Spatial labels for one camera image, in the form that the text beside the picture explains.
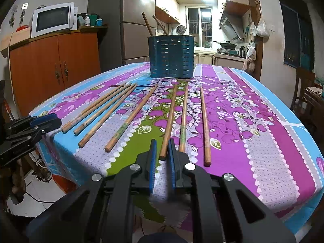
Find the teal lidded jar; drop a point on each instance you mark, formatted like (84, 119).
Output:
(99, 22)

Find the round metal strainer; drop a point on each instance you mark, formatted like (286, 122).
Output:
(181, 29)

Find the dark wooden chopstick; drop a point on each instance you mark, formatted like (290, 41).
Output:
(147, 24)
(160, 25)

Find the gas stove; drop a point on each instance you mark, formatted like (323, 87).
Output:
(227, 52)

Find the wooden door frame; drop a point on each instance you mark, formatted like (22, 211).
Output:
(258, 55)

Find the hanging plastic bag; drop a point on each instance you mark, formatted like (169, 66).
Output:
(262, 29)

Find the green cup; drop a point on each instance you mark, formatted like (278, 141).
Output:
(92, 19)

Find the floral purple tablecloth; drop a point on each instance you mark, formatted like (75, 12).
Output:
(253, 131)

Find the kitchen base cabinets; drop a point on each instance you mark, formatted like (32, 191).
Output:
(227, 62)

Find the hanging towel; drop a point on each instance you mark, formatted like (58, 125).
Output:
(250, 58)

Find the wooden cabinet above hood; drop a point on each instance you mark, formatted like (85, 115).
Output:
(238, 0)

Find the beige box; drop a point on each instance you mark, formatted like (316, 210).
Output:
(17, 40)

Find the wooden chair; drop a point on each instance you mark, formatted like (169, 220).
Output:
(303, 81)

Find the grey refrigerator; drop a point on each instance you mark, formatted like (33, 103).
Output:
(131, 30)

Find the orange wooden cabinet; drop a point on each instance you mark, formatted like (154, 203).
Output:
(50, 65)

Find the kitchen window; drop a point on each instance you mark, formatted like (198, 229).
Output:
(200, 25)

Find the small teal container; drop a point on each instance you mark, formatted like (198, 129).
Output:
(80, 19)

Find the set of wooden chopsticks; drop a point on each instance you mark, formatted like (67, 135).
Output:
(204, 121)

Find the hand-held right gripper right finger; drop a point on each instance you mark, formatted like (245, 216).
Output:
(172, 167)

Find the white bottle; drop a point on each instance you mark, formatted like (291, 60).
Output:
(87, 21)

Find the blue slotted utensil holder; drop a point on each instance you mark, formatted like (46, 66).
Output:
(172, 55)

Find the black wok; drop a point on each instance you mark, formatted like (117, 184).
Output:
(227, 44)

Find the white microwave oven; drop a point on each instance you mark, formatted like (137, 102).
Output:
(53, 20)

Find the steel kettle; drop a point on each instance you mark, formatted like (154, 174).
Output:
(242, 52)

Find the brown wooden chopstick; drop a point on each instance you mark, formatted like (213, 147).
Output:
(170, 116)

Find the dark window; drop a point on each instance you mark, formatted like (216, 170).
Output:
(296, 35)

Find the red packet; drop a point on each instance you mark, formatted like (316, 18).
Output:
(22, 28)

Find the kitchen wall cabinets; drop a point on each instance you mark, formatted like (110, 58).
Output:
(164, 2)

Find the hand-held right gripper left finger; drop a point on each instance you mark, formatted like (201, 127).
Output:
(152, 164)

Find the hanging wall ornament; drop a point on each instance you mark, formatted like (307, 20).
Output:
(23, 14)
(12, 15)

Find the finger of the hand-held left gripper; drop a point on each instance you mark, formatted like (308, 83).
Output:
(45, 119)
(38, 133)

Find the steel range hood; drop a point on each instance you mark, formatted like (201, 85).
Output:
(231, 27)

